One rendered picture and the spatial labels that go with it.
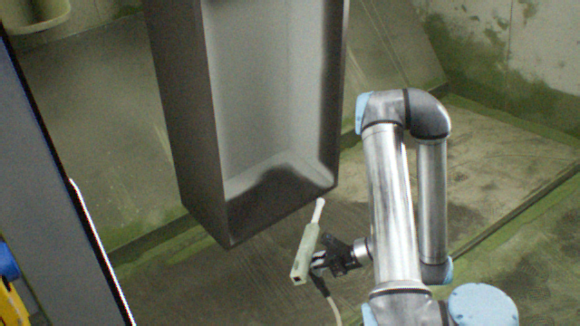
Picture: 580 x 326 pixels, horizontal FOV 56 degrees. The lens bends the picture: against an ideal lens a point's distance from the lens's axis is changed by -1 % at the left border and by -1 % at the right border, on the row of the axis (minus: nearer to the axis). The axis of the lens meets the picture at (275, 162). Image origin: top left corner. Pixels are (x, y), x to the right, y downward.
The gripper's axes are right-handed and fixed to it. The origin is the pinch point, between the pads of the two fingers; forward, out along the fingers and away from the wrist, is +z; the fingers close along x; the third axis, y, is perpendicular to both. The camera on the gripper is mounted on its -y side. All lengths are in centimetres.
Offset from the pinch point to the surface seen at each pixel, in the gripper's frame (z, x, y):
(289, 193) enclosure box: 14.1, 46.5, -6.2
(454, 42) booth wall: -62, 219, 15
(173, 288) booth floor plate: 87, 31, 13
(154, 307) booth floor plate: 92, 18, 12
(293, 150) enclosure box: 14, 74, -13
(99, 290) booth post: 14, -67, -55
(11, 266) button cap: -30, -112, -87
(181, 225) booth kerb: 92, 70, 1
